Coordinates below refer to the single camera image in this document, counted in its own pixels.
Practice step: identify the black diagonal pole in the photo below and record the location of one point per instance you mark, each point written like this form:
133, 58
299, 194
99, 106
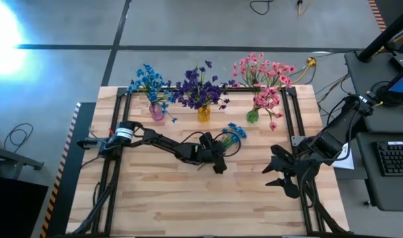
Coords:
383, 36

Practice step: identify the pink ribbed glass vase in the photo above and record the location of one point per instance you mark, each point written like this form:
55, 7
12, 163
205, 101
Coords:
156, 114

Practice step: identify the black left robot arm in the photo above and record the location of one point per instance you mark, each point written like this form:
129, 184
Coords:
162, 143

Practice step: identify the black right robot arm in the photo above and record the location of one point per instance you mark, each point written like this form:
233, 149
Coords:
333, 140

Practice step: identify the black aluminium table frame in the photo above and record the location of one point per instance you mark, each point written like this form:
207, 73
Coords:
291, 125

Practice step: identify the black mat hazard stripe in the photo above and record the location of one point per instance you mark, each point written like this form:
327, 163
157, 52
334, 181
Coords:
69, 185
376, 13

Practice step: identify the green glass vase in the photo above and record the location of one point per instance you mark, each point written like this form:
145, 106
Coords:
252, 116

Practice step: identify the grey desk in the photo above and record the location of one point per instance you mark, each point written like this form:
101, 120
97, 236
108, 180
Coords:
386, 195
356, 72

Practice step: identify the yellow glass vase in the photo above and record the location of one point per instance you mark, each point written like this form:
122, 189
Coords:
204, 115

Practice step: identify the grey metal stand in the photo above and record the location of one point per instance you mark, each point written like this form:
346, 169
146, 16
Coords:
10, 158

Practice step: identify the white paper sheet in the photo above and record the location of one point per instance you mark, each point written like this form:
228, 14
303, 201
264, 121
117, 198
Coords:
347, 162

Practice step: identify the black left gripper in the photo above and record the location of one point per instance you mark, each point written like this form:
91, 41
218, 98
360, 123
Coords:
209, 152

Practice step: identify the black cabinet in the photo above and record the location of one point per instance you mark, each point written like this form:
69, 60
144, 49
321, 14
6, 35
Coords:
16, 211

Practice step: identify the silver mounting bracket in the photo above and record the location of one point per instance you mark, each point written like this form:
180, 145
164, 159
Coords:
297, 140

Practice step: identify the black keyboard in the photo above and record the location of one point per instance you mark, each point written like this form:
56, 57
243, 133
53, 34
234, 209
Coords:
394, 158

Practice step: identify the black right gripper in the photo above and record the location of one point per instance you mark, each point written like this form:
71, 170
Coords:
297, 168

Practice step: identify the purple artificial flower bunch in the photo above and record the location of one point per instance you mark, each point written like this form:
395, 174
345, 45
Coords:
214, 94
185, 96
191, 74

